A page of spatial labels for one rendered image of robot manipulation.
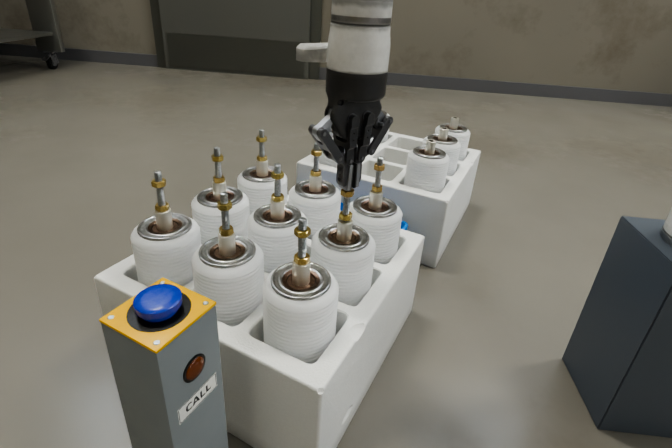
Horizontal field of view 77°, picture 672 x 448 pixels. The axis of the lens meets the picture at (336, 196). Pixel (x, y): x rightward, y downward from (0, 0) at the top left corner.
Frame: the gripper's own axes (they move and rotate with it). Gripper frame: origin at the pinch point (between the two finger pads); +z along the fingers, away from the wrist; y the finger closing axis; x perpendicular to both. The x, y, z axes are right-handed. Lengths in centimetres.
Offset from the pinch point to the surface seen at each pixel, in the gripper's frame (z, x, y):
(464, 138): 12, 22, 61
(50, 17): 4, 286, 4
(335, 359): 17.4, -12.1, -10.9
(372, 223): 10.9, 1.5, 7.3
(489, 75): 25, 119, 227
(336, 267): 12.3, -3.0, -3.7
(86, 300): 35, 40, -31
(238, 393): 25.4, -3.7, -19.8
